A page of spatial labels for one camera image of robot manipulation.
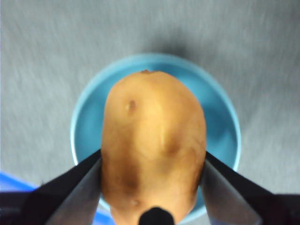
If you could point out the bright blue plastic object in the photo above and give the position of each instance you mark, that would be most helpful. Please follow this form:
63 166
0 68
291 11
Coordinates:
11 181

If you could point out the blue ribbed bowl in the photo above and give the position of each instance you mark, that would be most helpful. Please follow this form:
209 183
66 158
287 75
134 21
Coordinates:
93 122

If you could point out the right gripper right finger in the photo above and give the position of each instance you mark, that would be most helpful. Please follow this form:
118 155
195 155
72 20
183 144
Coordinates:
239 204

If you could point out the brown potato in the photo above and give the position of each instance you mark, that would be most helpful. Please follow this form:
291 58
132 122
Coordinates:
152 140

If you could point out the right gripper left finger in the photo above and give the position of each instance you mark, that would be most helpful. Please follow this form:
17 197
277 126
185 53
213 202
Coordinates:
58 206

